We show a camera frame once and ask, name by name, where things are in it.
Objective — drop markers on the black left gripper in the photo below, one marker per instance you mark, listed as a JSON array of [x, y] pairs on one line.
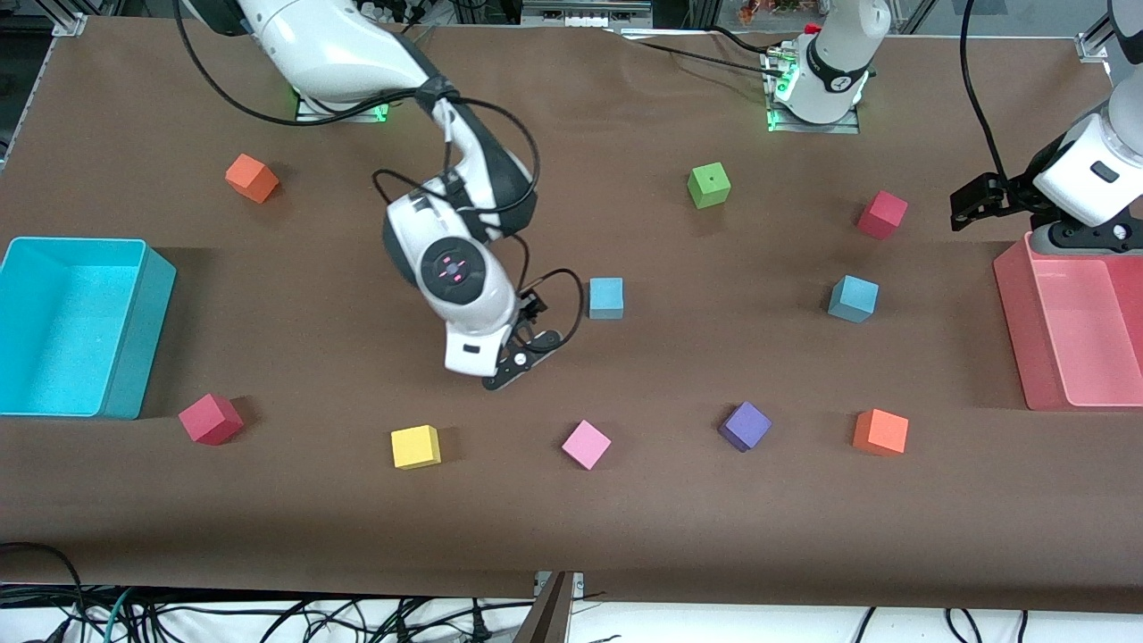
[[1015, 191]]

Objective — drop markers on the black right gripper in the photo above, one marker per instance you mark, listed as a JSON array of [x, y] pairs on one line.
[[530, 308]]

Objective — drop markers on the light blue foam block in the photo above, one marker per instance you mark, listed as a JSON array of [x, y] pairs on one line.
[[606, 295], [853, 297]]

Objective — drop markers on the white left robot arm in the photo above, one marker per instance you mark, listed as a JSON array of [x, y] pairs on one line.
[[835, 54]]

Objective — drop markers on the red foam block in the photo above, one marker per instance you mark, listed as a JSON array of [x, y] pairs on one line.
[[210, 418], [882, 214]]

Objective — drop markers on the pink foam block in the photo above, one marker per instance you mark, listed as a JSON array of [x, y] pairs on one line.
[[586, 444]]

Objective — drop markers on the yellow foam block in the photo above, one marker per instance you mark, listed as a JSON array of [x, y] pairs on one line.
[[415, 445]]

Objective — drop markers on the pink plastic bin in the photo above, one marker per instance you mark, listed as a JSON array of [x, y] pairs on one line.
[[1080, 339]]

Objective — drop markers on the brown table cover sheet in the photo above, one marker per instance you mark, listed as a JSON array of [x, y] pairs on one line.
[[571, 518]]

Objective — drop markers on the green foam block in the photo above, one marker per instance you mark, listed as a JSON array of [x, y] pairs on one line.
[[709, 185]]

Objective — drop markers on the purple foam block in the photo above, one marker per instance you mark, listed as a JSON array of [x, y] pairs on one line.
[[745, 425]]

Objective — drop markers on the orange foam block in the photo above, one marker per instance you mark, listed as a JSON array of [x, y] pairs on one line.
[[880, 431], [252, 179]]

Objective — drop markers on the brown table support bar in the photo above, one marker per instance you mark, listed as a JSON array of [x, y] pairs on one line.
[[546, 616]]

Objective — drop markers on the grey background device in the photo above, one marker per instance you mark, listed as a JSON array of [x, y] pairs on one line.
[[585, 11]]

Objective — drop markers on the cyan plastic bin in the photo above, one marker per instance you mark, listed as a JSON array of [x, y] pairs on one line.
[[62, 339]]

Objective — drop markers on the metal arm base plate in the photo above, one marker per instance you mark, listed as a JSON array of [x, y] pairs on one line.
[[844, 128], [308, 114]]

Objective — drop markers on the aluminium frame profile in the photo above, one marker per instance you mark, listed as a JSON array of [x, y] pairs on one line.
[[1094, 40]]

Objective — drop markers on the metal table bracket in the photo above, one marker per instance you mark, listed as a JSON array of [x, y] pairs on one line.
[[579, 585]]

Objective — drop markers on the aluminium frame corner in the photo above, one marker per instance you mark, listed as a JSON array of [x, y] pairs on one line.
[[73, 22]]

